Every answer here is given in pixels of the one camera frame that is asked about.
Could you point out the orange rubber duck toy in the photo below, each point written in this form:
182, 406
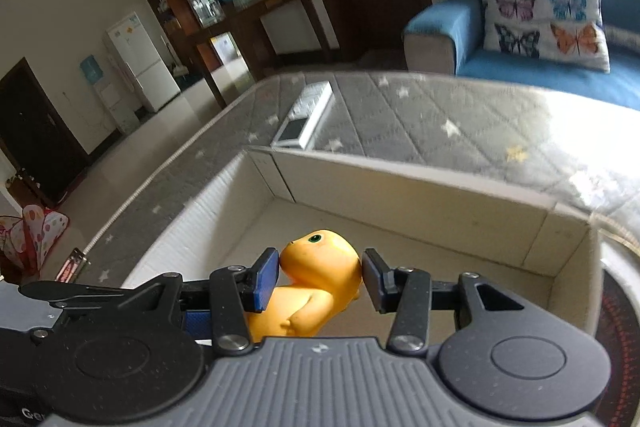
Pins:
320, 267

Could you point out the dark entrance door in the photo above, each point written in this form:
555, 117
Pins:
35, 132

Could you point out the blue sofa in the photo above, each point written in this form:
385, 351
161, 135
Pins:
525, 77

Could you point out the grey cardboard box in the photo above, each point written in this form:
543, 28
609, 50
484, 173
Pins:
400, 192

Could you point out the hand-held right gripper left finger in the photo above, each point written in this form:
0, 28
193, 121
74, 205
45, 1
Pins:
264, 283

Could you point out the butterfly print pillow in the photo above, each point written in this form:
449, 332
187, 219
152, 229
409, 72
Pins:
542, 7

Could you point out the white water dispenser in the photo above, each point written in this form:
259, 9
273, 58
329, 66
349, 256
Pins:
107, 92

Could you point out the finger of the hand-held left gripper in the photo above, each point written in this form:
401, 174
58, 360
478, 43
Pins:
75, 293

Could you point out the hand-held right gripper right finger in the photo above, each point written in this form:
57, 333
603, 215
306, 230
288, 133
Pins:
374, 283

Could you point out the white remote control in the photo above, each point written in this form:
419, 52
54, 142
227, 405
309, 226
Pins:
305, 112

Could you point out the dark wooden sideboard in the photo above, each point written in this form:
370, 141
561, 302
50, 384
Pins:
250, 22

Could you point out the small red heater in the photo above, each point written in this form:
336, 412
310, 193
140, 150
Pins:
74, 267

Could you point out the white refrigerator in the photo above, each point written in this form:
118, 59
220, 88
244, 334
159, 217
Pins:
142, 62

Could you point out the colourful dotted play tent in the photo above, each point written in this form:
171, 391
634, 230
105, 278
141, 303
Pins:
35, 237

